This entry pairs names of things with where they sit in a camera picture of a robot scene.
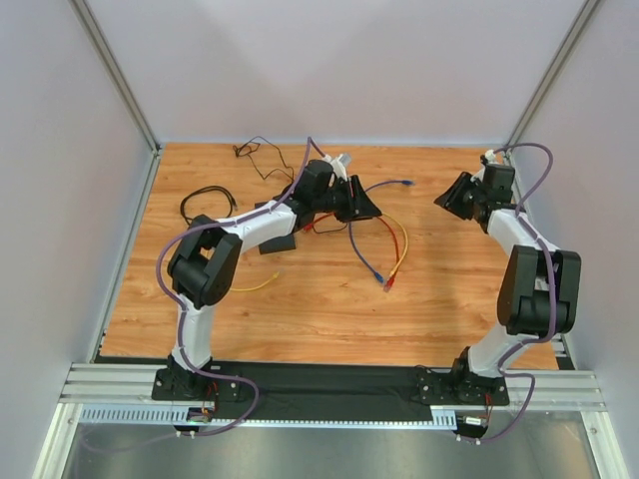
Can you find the black cloth strip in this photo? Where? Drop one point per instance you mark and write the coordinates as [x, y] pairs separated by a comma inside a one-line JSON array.
[[314, 389]]

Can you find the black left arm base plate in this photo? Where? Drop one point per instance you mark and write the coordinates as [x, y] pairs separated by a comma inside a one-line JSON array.
[[183, 385]]

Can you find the grey slotted cable duct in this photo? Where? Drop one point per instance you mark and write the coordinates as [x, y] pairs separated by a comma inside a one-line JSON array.
[[184, 416]]

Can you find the black TP-Link network switch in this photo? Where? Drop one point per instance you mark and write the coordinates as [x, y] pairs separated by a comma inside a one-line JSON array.
[[277, 244]]

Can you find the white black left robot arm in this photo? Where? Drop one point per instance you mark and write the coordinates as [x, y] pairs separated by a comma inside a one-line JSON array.
[[206, 255]]

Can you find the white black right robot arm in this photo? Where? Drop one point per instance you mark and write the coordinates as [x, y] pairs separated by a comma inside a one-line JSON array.
[[538, 295]]

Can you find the aluminium front frame rail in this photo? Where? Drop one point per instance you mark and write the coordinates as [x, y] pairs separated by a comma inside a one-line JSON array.
[[538, 389]]

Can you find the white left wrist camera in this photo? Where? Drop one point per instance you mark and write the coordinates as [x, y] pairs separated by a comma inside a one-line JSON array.
[[342, 162]]

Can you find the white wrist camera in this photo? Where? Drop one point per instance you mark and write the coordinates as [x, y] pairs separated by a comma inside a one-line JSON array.
[[489, 157], [342, 162]]

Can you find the aluminium frame post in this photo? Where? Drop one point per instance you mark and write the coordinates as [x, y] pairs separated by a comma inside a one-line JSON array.
[[100, 43], [573, 35]]

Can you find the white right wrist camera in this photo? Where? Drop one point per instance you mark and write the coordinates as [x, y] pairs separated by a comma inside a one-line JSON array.
[[489, 157]]

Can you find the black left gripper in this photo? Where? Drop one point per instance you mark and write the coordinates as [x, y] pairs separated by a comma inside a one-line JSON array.
[[352, 198]]

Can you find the aluminium left frame post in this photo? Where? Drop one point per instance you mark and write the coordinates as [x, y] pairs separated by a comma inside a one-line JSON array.
[[100, 43]]

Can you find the aluminium right frame post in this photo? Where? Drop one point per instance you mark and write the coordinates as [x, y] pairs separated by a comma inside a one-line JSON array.
[[573, 35]]

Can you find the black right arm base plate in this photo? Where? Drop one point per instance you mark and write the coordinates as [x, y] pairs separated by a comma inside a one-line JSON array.
[[444, 388]]

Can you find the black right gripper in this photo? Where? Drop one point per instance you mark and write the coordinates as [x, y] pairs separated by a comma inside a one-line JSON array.
[[464, 195]]

